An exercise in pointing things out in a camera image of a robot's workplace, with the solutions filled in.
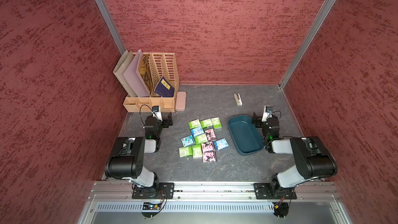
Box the teal plastic storage box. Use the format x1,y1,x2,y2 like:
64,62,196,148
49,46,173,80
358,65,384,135
228,115,264,156

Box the blue tissue pack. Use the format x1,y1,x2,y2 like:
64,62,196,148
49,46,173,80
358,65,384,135
191,127,204,137
181,135,195,147
214,138,229,150

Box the green tissue pack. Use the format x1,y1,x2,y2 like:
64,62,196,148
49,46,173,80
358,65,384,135
200,118,213,130
210,117,222,129
188,119,201,130
179,146,193,158
194,133,208,144
192,144,203,159

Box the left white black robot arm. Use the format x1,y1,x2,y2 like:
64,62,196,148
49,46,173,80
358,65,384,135
105,113,173,195

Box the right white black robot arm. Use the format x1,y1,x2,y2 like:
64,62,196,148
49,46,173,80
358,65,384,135
252,114,337,197

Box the pink pencil case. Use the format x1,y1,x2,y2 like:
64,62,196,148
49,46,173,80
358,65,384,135
175,91,187,112

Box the beige stapler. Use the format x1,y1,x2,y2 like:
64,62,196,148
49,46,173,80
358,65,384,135
234,93,243,106

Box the dark blue booklet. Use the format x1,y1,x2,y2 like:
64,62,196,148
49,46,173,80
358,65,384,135
154,77,175,97

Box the pink tissue pack upper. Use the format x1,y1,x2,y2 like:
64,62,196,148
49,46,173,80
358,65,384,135
204,129,217,141

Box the pink tissue pack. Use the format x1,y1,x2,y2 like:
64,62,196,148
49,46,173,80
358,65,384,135
204,129,217,141
201,142,216,152
203,151,217,163

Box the lilac folder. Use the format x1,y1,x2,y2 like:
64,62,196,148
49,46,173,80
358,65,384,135
123,50,150,97

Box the pink tissue pack middle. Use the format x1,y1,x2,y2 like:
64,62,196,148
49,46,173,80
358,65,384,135
201,142,216,152

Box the pink tissue pack bottom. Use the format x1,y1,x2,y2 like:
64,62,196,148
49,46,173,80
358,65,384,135
203,151,217,163

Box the gold patterned book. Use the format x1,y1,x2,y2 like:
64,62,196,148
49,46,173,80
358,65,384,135
138,54,153,94

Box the beige folder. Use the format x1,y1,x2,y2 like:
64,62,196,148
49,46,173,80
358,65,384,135
113,50,136,97

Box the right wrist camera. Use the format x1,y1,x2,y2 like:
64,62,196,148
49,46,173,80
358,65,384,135
262,106,273,122

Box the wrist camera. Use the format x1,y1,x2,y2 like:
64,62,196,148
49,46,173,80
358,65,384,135
262,106,273,122
152,105,163,121

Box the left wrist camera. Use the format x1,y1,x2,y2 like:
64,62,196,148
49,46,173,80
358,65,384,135
152,105,163,121

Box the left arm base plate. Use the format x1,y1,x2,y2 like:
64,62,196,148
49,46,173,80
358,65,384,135
132,183,175,200

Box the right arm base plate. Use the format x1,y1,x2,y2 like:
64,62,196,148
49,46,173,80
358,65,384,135
254,183,297,201

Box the aluminium front rail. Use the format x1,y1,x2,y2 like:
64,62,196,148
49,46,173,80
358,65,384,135
88,180,342,202

